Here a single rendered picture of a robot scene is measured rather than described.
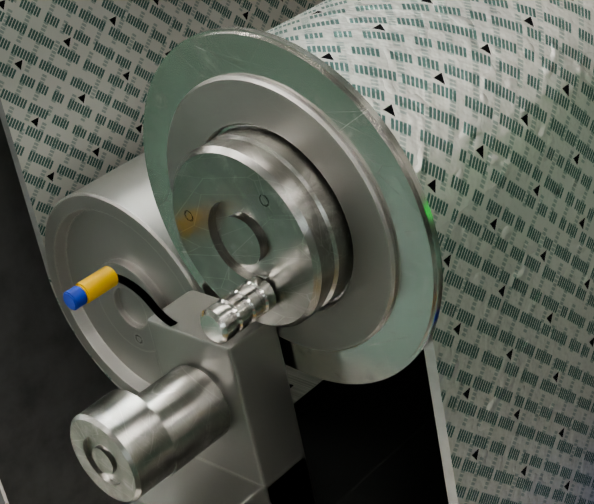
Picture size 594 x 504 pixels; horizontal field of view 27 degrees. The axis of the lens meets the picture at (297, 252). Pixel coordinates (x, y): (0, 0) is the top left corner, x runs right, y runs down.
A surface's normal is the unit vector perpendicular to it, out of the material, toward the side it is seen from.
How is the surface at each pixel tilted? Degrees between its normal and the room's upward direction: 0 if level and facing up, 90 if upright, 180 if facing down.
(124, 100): 92
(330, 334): 90
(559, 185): 90
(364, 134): 90
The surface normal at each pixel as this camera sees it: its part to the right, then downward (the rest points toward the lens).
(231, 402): -0.66, 0.46
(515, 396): 0.73, 0.20
